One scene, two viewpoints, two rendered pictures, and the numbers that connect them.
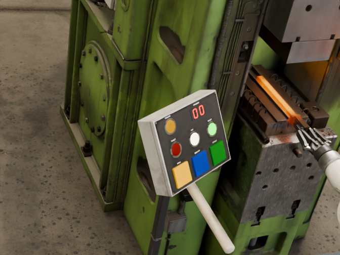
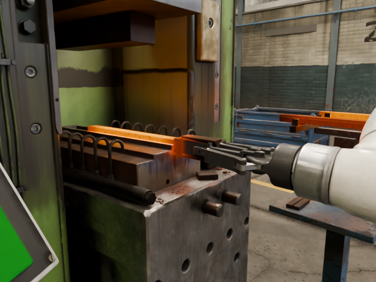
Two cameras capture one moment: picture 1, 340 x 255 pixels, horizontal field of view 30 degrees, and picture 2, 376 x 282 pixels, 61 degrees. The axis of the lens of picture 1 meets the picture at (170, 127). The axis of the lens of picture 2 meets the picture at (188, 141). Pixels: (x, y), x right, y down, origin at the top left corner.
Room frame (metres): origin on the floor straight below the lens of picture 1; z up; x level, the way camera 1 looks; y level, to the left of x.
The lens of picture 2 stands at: (1.60, -0.25, 1.13)
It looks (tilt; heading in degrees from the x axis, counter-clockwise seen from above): 11 degrees down; 337
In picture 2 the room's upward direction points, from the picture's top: straight up
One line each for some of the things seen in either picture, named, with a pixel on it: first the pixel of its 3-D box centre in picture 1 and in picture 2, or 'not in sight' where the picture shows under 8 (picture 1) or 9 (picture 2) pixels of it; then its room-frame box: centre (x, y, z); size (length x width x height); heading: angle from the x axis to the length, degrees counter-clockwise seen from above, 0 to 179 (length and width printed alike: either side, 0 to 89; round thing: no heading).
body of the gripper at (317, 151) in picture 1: (320, 150); (273, 163); (2.04, -0.60, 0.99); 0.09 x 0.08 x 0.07; 29
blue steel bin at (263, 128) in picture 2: not in sight; (279, 134); (5.26, -3.23, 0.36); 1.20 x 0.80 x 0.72; 27
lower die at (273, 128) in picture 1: (262, 97); (107, 151); (2.39, -0.38, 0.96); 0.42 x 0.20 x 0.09; 29
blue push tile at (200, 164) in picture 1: (199, 163); not in sight; (1.79, -0.13, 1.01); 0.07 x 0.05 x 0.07; 144
